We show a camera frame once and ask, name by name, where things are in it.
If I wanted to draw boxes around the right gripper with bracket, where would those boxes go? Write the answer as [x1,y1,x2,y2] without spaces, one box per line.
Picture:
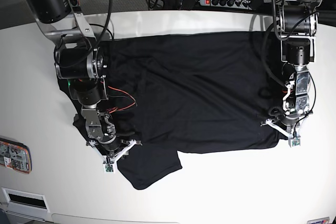
[86,138,142,173]

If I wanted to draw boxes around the left gripper with bracket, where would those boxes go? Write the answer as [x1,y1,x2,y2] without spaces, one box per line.
[260,115,308,147]

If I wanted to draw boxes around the black T-shirt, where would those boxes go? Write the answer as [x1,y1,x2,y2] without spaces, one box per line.
[57,31,288,190]

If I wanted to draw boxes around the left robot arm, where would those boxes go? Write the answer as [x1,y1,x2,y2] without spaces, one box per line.
[261,0,323,147]

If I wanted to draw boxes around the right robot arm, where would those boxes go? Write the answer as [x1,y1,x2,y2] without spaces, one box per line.
[26,0,139,173]

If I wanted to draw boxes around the orange clear parts box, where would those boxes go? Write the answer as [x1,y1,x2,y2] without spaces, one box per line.
[1,137,32,174]

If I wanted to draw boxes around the sticker at table edge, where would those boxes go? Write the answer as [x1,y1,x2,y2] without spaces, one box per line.
[307,217,330,224]

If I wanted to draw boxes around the white power strip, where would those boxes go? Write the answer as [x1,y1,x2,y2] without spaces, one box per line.
[199,0,251,10]

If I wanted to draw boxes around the white table cable slot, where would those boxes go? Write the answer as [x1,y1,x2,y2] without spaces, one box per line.
[1,187,50,212]

